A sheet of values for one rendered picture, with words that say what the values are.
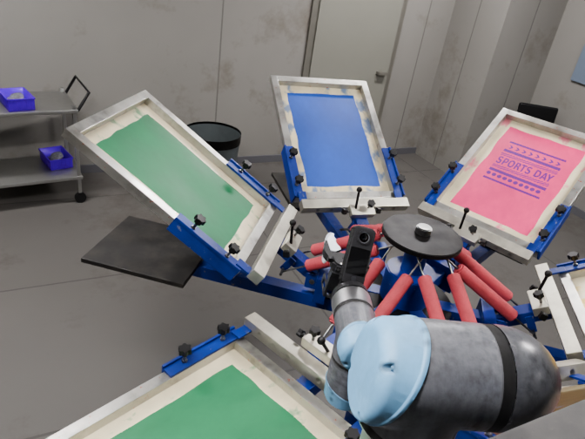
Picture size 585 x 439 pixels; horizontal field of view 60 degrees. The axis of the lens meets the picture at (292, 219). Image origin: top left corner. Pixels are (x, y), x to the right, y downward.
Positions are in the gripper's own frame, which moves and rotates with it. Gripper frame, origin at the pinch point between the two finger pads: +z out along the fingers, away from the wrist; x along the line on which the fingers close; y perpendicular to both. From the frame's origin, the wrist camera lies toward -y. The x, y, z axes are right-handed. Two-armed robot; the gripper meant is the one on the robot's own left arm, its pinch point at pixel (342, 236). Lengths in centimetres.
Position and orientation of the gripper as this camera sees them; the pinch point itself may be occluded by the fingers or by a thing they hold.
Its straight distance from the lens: 113.9
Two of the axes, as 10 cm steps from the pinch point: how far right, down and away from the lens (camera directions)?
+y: -2.7, 8.4, 4.7
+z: -0.3, -4.9, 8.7
